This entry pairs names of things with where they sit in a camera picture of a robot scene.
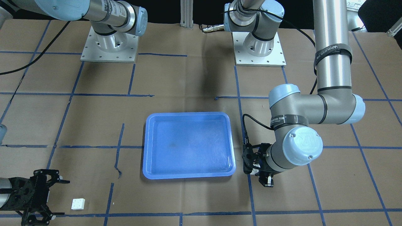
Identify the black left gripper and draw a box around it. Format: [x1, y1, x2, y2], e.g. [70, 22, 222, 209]
[242, 143, 274, 187]

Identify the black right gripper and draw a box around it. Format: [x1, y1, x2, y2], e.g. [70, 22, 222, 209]
[6, 169, 70, 226]

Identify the white block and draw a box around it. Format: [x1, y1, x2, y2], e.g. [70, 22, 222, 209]
[71, 198, 86, 210]

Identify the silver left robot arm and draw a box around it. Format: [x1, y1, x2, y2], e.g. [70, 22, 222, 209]
[242, 0, 366, 187]

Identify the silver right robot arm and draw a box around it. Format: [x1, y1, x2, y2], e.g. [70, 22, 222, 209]
[1, 0, 148, 226]

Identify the blue plastic tray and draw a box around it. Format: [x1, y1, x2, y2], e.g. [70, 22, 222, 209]
[143, 112, 236, 179]

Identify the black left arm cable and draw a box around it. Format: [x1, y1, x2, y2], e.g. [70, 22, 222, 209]
[242, 114, 275, 148]

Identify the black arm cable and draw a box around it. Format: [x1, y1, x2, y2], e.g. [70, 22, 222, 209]
[0, 20, 71, 76]
[242, 114, 275, 148]

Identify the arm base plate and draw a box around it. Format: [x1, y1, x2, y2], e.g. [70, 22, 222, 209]
[231, 32, 287, 67]
[80, 27, 139, 63]

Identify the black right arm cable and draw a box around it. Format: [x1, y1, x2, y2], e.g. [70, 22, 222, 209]
[0, 20, 71, 76]

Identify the aluminium frame post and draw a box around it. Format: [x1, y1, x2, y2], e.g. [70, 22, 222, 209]
[180, 0, 194, 30]

